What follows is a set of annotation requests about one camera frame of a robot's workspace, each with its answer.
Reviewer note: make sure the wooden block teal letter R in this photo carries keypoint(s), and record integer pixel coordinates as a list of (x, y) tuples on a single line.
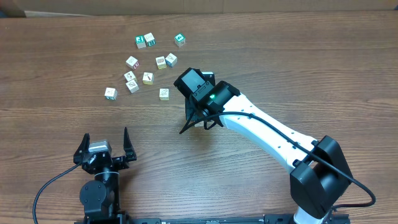
[(149, 39)]

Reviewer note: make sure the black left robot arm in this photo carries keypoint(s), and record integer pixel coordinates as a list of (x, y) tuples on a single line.
[(100, 197)]

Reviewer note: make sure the wooden block number 2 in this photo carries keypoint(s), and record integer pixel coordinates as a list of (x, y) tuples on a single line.
[(132, 86)]

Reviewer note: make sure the wooden block blue letter M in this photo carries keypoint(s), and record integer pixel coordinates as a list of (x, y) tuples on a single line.
[(171, 60)]

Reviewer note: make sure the wooden block yellow letter L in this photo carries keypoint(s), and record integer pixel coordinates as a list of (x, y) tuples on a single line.
[(164, 94)]

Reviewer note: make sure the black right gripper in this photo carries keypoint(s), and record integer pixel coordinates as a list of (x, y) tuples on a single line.
[(193, 116)]

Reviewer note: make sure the wooden block yellow oval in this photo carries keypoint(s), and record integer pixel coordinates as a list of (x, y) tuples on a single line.
[(161, 63)]

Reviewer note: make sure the wooden block red letter U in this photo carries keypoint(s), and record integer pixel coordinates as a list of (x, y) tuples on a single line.
[(132, 62)]

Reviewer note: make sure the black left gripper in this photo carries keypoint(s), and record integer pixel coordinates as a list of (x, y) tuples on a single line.
[(122, 161)]

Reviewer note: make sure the wooden block yellow sided small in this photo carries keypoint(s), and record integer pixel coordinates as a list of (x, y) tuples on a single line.
[(130, 76)]

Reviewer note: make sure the wooden block yellow letter B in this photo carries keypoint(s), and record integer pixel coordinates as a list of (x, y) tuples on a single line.
[(148, 78)]

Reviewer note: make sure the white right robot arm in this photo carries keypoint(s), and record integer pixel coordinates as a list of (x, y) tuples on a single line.
[(318, 171)]

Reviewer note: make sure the wooden block green J side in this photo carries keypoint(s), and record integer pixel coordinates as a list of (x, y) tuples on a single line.
[(110, 93)]

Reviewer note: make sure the wooden block green number 4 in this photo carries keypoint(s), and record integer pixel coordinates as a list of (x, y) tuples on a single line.
[(180, 40)]

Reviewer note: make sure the wooden block green top J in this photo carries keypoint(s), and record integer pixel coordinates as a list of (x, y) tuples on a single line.
[(140, 41)]

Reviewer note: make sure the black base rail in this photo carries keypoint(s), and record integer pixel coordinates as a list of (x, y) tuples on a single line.
[(265, 219)]

